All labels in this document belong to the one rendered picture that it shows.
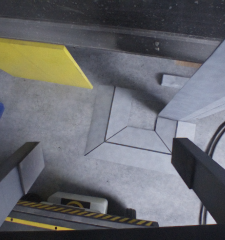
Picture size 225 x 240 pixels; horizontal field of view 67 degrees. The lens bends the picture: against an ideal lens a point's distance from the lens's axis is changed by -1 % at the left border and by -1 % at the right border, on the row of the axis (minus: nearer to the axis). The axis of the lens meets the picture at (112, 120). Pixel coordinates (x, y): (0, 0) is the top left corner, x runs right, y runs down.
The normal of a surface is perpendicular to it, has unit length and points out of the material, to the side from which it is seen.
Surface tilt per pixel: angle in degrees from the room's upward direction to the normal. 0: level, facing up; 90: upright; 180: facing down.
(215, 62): 90
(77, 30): 0
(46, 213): 0
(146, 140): 7
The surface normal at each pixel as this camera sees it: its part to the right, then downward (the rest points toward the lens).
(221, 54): -0.30, 0.95
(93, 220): -0.11, -0.14
